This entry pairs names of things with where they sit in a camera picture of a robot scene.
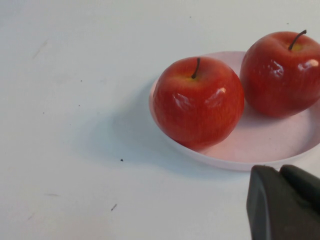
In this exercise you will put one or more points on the pink round plate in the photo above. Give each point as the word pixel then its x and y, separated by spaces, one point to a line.
pixel 270 140

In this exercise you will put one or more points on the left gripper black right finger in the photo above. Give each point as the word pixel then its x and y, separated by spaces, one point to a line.
pixel 303 185

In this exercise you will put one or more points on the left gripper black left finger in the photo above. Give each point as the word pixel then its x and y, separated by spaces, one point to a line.
pixel 270 207

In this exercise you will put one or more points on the red apple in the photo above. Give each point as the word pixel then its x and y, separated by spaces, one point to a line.
pixel 197 107
pixel 280 82

